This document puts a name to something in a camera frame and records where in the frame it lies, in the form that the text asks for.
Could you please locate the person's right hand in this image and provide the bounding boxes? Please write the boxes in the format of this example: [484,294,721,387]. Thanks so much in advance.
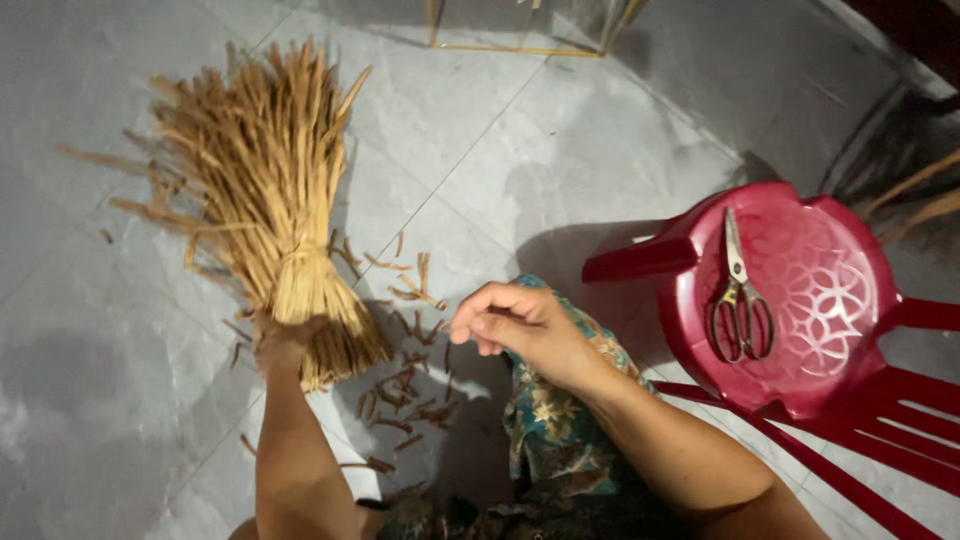
[449,281,612,391]

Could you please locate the person's left hand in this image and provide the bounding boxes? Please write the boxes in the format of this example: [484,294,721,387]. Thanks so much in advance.
[252,312,332,376]

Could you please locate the bundle of dried straw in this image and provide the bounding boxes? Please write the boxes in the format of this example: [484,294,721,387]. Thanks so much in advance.
[58,39,394,393]

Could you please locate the person's floral patterned clothing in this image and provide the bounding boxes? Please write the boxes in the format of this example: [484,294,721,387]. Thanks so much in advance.
[375,273,676,540]

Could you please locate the scattered cut straw pieces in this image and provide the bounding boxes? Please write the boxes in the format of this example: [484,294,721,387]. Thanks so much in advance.
[97,225,460,475]

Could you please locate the metal scissors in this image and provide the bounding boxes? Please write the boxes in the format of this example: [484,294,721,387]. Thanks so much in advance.
[709,207,776,364]

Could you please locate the red plastic chair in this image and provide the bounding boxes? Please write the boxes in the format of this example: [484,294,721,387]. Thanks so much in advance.
[582,181,960,540]

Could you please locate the loose dried straw stalks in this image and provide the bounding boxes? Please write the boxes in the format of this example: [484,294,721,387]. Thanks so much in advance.
[862,150,960,245]

